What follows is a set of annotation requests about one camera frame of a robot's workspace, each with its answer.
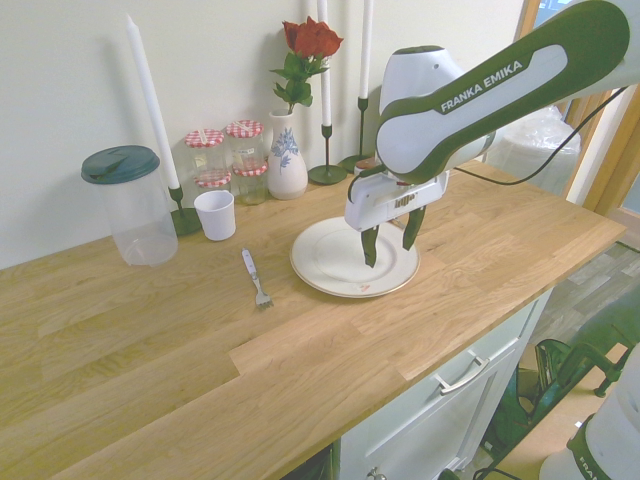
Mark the clear container dark green lid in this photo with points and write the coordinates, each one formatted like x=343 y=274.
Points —
x=135 y=210

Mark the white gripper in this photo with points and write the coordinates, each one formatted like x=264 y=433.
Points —
x=380 y=202

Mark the red rose with green leaves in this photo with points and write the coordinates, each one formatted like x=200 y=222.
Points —
x=312 y=37

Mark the dark metal clamp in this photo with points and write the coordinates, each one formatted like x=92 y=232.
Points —
x=595 y=355

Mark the small red round object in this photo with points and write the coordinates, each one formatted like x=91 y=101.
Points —
x=366 y=165

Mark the glass jar red checkered lid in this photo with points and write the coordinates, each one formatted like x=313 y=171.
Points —
x=251 y=187
x=212 y=179
x=205 y=150
x=245 y=142

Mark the tall tilted white candle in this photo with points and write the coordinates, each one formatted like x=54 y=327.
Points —
x=150 y=97

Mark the white plate with gold rim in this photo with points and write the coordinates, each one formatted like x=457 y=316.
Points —
x=330 y=262

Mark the green bag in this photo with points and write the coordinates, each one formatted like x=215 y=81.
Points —
x=520 y=410

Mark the straight white taper candle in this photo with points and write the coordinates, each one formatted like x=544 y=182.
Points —
x=325 y=75
x=366 y=50

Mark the short black candle holder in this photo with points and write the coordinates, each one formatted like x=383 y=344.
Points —
x=185 y=222

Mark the medium black candle holder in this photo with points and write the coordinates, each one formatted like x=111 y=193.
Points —
x=327 y=172

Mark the white plastic cup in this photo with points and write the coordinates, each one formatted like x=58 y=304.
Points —
x=216 y=215

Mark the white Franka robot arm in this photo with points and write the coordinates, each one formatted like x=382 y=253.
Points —
x=430 y=125

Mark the silver cabinet knob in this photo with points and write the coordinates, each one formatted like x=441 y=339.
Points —
x=374 y=473

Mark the white vase blue floral print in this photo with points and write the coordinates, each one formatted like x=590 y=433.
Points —
x=286 y=170

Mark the wooden door frame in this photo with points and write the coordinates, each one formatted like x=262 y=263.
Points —
x=612 y=165

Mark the tall black candle holder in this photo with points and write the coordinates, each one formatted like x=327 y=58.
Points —
x=362 y=130

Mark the clear plastic wrapped bundle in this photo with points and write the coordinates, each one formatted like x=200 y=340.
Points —
x=530 y=140

